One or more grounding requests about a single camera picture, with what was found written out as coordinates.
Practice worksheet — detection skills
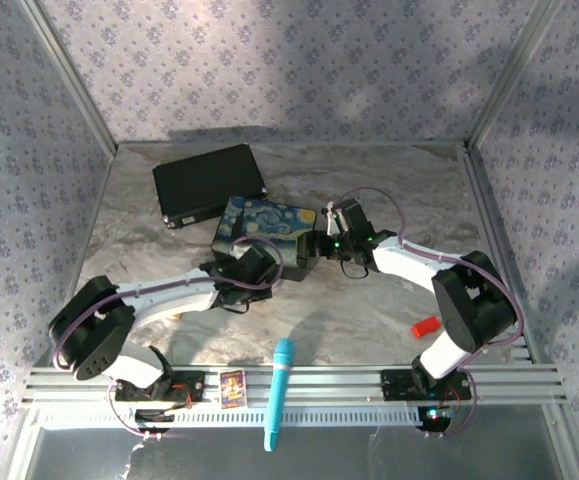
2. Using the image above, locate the starry night print box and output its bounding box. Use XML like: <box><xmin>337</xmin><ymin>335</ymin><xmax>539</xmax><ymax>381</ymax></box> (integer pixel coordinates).
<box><xmin>210</xmin><ymin>195</ymin><xmax>320</xmax><ymax>282</ymax></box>

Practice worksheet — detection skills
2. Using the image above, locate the small printed card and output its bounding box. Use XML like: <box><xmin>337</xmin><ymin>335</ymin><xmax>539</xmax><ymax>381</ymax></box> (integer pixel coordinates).
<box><xmin>218</xmin><ymin>370</ymin><xmax>247</xmax><ymax>410</ymax></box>

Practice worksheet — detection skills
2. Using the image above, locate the blue marker pen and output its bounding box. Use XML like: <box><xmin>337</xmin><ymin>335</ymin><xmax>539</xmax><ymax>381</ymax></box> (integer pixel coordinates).
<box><xmin>262</xmin><ymin>338</ymin><xmax>294</xmax><ymax>453</ymax></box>

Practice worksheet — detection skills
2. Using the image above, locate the red plastic block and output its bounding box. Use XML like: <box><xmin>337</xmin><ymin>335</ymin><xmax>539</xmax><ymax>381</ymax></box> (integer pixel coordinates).
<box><xmin>410</xmin><ymin>315</ymin><xmax>441</xmax><ymax>340</ymax></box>

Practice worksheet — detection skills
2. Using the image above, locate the black ribbed hard case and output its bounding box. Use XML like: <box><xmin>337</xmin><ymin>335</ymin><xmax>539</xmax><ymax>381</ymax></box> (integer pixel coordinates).
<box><xmin>151</xmin><ymin>143</ymin><xmax>269</xmax><ymax>231</ymax></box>

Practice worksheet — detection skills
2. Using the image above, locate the black controller board with lights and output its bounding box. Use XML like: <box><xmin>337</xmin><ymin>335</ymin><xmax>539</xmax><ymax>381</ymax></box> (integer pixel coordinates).
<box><xmin>416</xmin><ymin>405</ymin><xmax>453</xmax><ymax>433</ymax></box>

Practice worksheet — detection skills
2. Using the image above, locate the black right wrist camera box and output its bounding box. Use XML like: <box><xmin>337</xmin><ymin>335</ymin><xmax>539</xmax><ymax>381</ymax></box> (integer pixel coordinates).
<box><xmin>336</xmin><ymin>198</ymin><xmax>373</xmax><ymax>236</ymax></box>

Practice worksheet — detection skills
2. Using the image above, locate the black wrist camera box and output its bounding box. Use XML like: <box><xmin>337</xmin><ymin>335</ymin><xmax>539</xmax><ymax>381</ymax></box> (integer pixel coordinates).
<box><xmin>336</xmin><ymin>198</ymin><xmax>373</xmax><ymax>236</ymax></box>
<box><xmin>237</xmin><ymin>243</ymin><xmax>279</xmax><ymax>287</ymax></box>

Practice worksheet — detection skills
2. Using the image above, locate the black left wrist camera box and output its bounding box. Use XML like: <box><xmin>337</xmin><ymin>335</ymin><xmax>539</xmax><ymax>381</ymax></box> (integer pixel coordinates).
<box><xmin>237</xmin><ymin>243</ymin><xmax>279</xmax><ymax>287</ymax></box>

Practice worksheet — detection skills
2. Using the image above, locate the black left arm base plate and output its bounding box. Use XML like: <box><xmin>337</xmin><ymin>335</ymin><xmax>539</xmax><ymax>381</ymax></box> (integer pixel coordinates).
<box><xmin>113</xmin><ymin>370</ymin><xmax>206</xmax><ymax>404</ymax></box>

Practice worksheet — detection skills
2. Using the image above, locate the aluminium mounting rail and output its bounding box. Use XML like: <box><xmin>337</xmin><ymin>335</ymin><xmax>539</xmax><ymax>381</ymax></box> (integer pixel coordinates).
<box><xmin>21</xmin><ymin>364</ymin><xmax>568</xmax><ymax>406</ymax></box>

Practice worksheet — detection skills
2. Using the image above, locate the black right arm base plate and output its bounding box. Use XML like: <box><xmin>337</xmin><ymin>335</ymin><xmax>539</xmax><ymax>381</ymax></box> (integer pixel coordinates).
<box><xmin>379</xmin><ymin>368</ymin><xmax>473</xmax><ymax>401</ymax></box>

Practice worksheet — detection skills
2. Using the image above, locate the white slotted cable duct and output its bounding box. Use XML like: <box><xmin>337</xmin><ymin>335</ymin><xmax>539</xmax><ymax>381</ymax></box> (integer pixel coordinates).
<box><xmin>33</xmin><ymin>405</ymin><xmax>435</xmax><ymax>432</ymax></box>

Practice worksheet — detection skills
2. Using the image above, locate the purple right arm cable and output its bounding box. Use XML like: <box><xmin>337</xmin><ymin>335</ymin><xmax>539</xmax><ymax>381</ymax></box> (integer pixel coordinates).
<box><xmin>331</xmin><ymin>187</ymin><xmax>525</xmax><ymax>439</ymax></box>

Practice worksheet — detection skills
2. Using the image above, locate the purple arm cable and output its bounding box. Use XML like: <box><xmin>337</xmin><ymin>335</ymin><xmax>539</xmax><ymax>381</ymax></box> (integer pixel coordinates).
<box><xmin>331</xmin><ymin>187</ymin><xmax>525</xmax><ymax>439</ymax></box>
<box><xmin>50</xmin><ymin>235</ymin><xmax>285</xmax><ymax>441</ymax></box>

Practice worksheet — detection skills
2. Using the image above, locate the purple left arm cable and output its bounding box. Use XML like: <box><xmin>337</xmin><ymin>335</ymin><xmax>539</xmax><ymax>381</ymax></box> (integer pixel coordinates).
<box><xmin>50</xmin><ymin>235</ymin><xmax>285</xmax><ymax>441</ymax></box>

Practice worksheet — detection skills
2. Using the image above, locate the aluminium frame post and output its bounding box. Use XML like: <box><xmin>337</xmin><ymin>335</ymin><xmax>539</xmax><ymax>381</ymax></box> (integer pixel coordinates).
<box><xmin>21</xmin><ymin>0</ymin><xmax>119</xmax><ymax>152</ymax></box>
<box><xmin>465</xmin><ymin>0</ymin><xmax>564</xmax><ymax>150</ymax></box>

